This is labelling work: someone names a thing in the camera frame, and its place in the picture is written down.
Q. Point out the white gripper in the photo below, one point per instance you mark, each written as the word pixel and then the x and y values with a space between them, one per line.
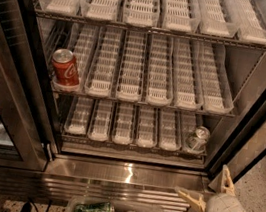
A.
pixel 221 210

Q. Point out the silver green 7up can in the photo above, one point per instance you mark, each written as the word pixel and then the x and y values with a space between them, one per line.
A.
pixel 197 139

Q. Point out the bottom shelf tray six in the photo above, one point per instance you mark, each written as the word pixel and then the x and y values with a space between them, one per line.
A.
pixel 189 122

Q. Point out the bottom shelf tray five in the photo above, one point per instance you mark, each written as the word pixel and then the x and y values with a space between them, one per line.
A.
pixel 169 135

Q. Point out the shelf tray five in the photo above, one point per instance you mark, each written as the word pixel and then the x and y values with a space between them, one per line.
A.
pixel 169 135
pixel 219 18
pixel 187 91

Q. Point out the right fridge door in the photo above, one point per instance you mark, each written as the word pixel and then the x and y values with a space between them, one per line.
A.
pixel 260 132

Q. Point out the bottom shelf tray four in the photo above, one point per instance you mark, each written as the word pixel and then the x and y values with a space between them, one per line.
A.
pixel 146 130

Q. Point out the shelf tray four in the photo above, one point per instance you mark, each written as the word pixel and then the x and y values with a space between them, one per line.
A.
pixel 180 15
pixel 146 130
pixel 159 83

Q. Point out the middle shelf tray five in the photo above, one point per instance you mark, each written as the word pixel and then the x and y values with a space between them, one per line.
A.
pixel 187 91

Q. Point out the middle shelf tray four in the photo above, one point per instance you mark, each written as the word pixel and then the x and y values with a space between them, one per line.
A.
pixel 159 83

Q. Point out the bottom shelf tray three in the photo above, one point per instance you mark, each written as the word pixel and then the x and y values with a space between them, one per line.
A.
pixel 123 128

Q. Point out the shelf tray three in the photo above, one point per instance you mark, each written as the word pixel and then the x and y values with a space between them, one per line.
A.
pixel 123 128
pixel 141 12
pixel 130 80

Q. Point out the bottom shelf tray two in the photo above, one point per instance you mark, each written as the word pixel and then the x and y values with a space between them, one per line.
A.
pixel 101 121

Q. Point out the middle shelf tray three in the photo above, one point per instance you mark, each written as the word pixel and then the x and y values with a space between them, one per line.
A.
pixel 130 80

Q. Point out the bottom shelf tray one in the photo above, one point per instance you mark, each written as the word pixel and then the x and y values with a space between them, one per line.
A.
pixel 78 117

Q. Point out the stainless steel fridge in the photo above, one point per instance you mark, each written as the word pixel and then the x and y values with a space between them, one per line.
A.
pixel 139 175

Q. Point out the middle shelf tray two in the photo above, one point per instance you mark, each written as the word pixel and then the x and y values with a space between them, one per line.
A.
pixel 100 76

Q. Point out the top shelf tray five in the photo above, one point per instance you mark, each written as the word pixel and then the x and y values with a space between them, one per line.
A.
pixel 219 18

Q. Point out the top shelf tray four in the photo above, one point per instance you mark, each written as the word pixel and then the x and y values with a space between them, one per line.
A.
pixel 180 15

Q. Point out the red cola can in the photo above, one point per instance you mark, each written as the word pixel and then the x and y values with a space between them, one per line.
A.
pixel 65 67

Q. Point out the middle shelf tray one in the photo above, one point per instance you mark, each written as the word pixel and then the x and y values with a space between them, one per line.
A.
pixel 82 43

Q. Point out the top shelf tray three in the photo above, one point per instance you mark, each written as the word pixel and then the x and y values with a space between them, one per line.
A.
pixel 141 12

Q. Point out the left glass fridge door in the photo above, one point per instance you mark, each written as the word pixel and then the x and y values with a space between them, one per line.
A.
pixel 26 100

